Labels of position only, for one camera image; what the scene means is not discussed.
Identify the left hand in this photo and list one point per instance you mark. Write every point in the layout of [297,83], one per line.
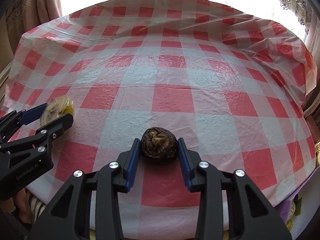
[21,202]

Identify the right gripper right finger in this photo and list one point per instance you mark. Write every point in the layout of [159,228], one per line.
[250,214]

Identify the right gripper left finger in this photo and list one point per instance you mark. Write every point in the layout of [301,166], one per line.
[67,214]

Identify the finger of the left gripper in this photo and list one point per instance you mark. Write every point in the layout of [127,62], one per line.
[33,146]
[22,117]

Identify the dark passion fruit back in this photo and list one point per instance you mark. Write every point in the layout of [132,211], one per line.
[159,146]

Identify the cream cabinet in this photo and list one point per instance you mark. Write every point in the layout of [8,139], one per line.
[5,74]

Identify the left beige curtain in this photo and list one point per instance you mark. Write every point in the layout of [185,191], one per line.
[24,15]

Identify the striped towel cloth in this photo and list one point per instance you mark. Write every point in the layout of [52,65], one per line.
[37,207]

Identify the purple white cardboard box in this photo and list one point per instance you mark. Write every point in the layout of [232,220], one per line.
[298,209]

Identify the red white checkered tablecloth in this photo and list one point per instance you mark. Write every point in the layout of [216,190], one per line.
[230,84]

